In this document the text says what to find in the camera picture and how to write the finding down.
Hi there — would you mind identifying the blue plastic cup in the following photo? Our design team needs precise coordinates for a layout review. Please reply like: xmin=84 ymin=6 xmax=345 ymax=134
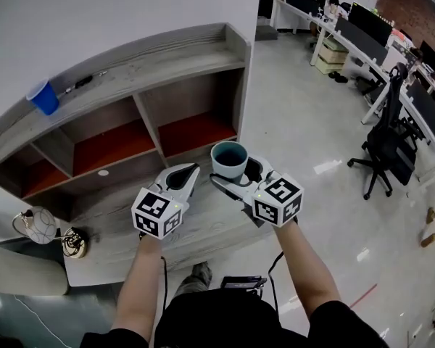
xmin=25 ymin=78 xmax=61 ymax=117

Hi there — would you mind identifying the black waist-mounted device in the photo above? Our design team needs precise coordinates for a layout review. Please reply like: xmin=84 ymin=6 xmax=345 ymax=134
xmin=220 ymin=275 xmax=268 ymax=291

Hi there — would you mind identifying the grey wooden shelf unit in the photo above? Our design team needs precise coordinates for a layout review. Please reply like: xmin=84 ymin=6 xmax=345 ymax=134
xmin=0 ymin=22 xmax=253 ymax=223

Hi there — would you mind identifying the globe lamp with gold arc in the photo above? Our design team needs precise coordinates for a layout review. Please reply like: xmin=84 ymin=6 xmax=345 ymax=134
xmin=12 ymin=205 xmax=90 ymax=260

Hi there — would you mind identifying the beige upholstered chair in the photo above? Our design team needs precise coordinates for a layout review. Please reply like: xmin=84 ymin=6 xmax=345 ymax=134
xmin=0 ymin=237 xmax=70 ymax=297

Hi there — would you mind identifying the teal ceramic mug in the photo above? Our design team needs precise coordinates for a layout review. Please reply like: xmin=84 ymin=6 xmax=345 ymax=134
xmin=210 ymin=140 xmax=249 ymax=181

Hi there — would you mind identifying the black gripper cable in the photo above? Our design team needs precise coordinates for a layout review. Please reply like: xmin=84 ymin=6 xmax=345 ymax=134
xmin=160 ymin=254 xmax=168 ymax=313
xmin=267 ymin=251 xmax=285 ymax=313

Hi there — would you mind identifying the person's camouflage trouser leg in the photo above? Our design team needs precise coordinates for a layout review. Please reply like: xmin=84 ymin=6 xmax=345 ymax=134
xmin=173 ymin=261 xmax=213 ymax=299

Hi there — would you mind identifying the black desk divider panel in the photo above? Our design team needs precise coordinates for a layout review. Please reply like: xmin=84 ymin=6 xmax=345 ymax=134
xmin=405 ymin=80 xmax=435 ymax=152
xmin=333 ymin=15 xmax=389 ymax=67

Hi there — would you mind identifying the beige drawer cabinet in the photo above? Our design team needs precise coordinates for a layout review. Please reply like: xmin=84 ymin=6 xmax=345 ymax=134
xmin=315 ymin=37 xmax=350 ymax=75

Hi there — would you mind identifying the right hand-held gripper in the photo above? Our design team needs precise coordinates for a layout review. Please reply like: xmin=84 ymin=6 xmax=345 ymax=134
xmin=209 ymin=154 xmax=305 ymax=228

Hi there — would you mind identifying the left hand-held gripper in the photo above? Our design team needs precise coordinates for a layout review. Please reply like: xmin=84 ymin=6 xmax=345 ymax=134
xmin=131 ymin=162 xmax=201 ymax=240

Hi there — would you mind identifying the long white office desk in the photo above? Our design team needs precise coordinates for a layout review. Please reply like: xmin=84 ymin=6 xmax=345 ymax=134
xmin=275 ymin=0 xmax=435 ymax=181

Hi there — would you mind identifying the person's black shirt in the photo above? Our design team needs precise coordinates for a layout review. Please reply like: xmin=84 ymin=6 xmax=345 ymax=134
xmin=79 ymin=297 xmax=389 ymax=348

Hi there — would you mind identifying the black office chair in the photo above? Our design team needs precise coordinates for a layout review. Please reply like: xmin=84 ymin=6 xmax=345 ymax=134
xmin=347 ymin=63 xmax=420 ymax=201

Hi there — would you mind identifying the person's left forearm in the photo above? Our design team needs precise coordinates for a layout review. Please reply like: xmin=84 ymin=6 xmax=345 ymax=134
xmin=110 ymin=234 xmax=167 ymax=340

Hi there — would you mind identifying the person's right forearm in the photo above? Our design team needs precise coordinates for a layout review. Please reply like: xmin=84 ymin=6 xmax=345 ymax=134
xmin=273 ymin=219 xmax=344 ymax=320

